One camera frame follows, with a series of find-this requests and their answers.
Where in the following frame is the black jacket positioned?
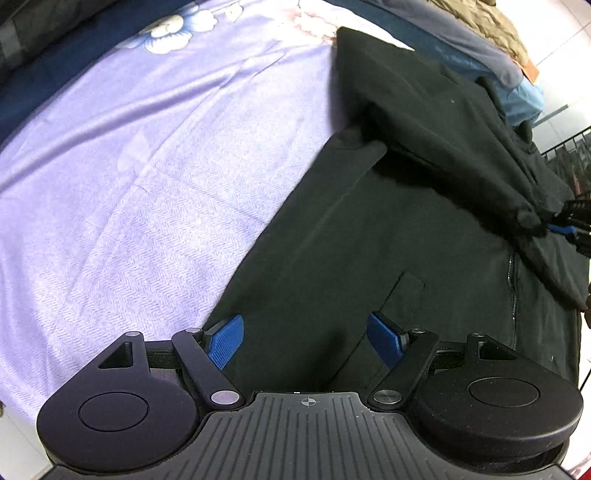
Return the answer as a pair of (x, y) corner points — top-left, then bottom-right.
(210, 27), (591, 393)

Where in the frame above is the purple floral bedsheet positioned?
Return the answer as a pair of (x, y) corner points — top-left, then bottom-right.
(0, 0), (416, 418)

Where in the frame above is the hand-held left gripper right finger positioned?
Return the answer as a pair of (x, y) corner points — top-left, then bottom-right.
(367, 312), (520, 411)

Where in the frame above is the dark grey cloth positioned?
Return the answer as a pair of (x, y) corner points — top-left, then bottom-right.
(0, 0), (116, 88)

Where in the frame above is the grey bedsheet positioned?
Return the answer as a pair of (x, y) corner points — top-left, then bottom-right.
(385, 0), (525, 89)

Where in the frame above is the olive brown quilt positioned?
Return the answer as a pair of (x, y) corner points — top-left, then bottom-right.
(462, 0), (540, 86)

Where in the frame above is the black wire rack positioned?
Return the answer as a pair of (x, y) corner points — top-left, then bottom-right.
(540, 124), (591, 197)

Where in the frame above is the navy cloth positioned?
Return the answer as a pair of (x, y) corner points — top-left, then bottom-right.
(0, 0), (197, 146)

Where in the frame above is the light blue cloth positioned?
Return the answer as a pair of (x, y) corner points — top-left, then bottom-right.
(502, 78), (546, 124)

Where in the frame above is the teal mattress cover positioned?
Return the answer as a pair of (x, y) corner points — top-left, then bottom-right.
(330, 0), (485, 81)

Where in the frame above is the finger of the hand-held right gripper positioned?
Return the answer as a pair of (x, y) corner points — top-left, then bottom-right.
(547, 222), (591, 254)
(561, 198), (591, 220)

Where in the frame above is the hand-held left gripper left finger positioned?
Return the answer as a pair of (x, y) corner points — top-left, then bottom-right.
(97, 315), (246, 409)

